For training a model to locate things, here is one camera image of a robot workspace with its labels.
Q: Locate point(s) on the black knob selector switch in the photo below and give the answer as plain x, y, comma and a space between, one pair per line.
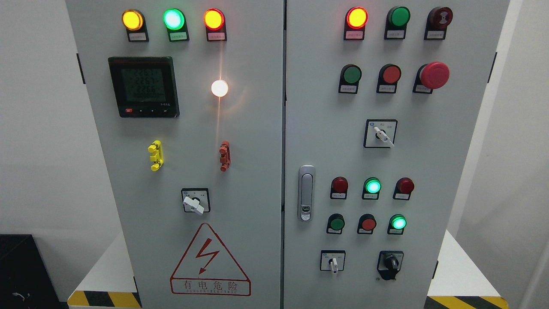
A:
389, 264

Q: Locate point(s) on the red indicator right middle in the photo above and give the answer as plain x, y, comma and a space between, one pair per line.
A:
403, 189

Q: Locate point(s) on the yellow indicator light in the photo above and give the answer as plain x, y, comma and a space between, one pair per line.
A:
135, 24

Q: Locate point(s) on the white lit indicator lamp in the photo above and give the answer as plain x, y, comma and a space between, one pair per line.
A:
219, 88

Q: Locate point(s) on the red-rimmed lit indicator light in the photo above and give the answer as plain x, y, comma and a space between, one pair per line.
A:
215, 25

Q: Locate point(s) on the grey right cabinet door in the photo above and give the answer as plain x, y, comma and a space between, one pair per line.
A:
326, 129

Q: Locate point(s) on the red push button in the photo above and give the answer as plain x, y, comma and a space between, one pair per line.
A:
388, 78
366, 224

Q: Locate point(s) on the red push button lower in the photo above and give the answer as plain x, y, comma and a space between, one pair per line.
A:
366, 224

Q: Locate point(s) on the red push button upper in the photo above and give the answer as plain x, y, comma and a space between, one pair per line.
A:
388, 78

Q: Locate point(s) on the silver door handle lock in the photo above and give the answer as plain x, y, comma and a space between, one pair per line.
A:
306, 178

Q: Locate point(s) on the green push button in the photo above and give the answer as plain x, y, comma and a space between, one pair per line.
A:
335, 224
349, 79

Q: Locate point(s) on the dark red indicator light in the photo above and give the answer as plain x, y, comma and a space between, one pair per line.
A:
339, 187

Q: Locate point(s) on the white-handled selector switch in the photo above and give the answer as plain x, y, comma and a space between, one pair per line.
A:
380, 133
332, 260

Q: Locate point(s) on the black digital power meter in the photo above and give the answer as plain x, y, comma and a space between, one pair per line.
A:
145, 87

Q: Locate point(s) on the red electric warning sticker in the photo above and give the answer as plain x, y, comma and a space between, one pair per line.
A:
207, 267

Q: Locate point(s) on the white-handled selector switch lower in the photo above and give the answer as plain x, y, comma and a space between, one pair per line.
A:
332, 260

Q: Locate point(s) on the white-handled selector switch left door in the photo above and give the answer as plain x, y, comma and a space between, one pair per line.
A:
196, 200

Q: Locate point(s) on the black box lower left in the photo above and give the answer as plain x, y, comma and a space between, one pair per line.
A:
24, 281

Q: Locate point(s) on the red terminal connector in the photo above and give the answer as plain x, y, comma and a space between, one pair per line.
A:
225, 156

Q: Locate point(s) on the grey left cabinet door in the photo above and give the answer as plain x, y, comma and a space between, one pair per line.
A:
246, 200

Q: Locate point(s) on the green lit indicator middle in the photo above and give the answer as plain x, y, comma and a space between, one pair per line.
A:
371, 188

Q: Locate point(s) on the yellow terminal connector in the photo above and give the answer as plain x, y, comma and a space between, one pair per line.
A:
156, 155

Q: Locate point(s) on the green push button lower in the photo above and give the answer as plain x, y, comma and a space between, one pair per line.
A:
335, 224

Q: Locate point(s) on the dark red buzzer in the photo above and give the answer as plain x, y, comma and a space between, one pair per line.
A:
438, 21

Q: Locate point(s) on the grey cabinet door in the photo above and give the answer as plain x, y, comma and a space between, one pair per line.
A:
246, 200
326, 129

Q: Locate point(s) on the green lit indicator light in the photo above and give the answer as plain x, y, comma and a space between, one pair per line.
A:
176, 25

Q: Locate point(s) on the green push button upper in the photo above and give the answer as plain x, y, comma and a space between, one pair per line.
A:
349, 79

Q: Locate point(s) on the green indicator top right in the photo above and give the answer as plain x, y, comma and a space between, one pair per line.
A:
396, 23

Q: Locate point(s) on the white-handled selector switch upper right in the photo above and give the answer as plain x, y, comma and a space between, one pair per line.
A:
380, 133

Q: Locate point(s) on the red emergency stop button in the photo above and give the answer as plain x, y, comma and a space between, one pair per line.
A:
431, 76

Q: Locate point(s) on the green illuminated button lower right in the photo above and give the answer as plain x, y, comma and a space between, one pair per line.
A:
396, 225

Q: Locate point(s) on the red lit indicator top right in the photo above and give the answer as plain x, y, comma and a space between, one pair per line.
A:
355, 21

